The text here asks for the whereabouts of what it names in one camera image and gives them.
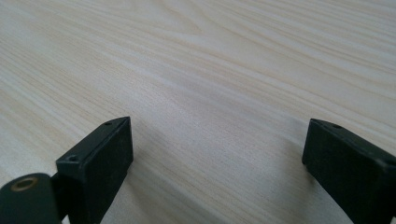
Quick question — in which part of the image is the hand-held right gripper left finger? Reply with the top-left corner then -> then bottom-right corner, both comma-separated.
50,116 -> 134,224

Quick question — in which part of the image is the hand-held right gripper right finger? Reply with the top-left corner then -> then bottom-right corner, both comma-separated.
301,118 -> 396,224

